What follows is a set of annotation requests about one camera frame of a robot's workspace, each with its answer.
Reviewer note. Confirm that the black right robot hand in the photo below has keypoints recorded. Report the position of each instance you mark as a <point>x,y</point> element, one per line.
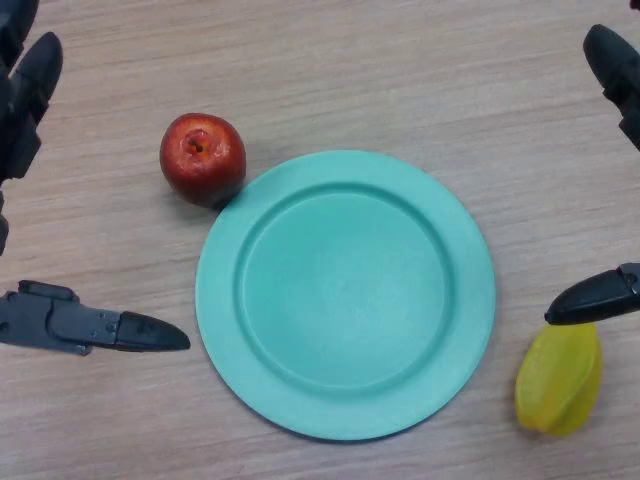
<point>612,60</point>

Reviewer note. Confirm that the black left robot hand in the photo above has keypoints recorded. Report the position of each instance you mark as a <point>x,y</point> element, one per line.
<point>30,90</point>

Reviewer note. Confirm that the red apple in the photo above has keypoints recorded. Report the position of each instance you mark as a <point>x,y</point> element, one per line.
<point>202,159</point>

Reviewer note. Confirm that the green round plate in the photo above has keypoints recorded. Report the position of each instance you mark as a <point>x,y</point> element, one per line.
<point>345,295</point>

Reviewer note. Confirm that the yellow starfruit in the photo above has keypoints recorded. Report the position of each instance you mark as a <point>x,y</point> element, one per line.
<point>560,382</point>

